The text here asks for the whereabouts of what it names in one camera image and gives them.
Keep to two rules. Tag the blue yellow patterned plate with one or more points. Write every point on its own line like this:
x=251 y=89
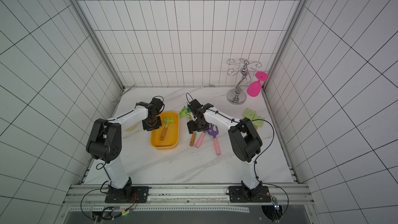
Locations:
x=131 y=128

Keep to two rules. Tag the silver wine glass rack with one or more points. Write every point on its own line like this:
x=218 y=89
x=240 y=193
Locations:
x=242 y=67

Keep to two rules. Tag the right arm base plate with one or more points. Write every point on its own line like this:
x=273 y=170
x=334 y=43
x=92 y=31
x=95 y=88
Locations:
x=242 y=194

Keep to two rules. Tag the green spade fork wooden handle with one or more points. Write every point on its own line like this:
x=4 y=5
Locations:
x=168 y=121

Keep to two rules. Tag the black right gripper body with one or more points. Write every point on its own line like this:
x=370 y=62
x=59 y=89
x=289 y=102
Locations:
x=197 y=126

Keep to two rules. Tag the green tool wooden handle upper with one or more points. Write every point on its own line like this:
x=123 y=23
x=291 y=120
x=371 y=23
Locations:
x=185 y=112

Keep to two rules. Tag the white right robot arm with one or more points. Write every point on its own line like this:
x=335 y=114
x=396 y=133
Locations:
x=244 y=138

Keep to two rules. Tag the aluminium front rail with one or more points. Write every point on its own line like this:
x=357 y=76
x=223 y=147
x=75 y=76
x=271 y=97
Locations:
x=189 y=194

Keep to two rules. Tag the pink plastic wine glass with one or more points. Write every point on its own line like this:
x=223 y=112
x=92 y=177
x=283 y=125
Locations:
x=255 y=88

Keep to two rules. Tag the purple rake pink handle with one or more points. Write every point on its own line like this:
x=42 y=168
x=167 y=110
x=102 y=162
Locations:
x=201 y=139
x=213 y=131

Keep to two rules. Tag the purple rake pink handle right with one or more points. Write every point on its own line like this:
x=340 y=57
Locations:
x=213 y=131

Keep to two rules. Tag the green rake wooden handle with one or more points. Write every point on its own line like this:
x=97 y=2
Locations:
x=193 y=137

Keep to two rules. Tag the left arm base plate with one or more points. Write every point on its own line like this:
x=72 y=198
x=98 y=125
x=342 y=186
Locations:
x=127 y=195

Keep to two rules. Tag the purple rake pink handle left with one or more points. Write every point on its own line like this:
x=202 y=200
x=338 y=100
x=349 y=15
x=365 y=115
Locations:
x=201 y=139

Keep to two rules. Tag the yellow plastic storage box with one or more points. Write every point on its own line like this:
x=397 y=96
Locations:
x=167 y=136

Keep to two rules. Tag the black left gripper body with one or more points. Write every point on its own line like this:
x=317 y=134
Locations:
x=152 y=123

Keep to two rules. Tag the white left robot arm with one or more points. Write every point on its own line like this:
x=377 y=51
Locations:
x=105 y=140

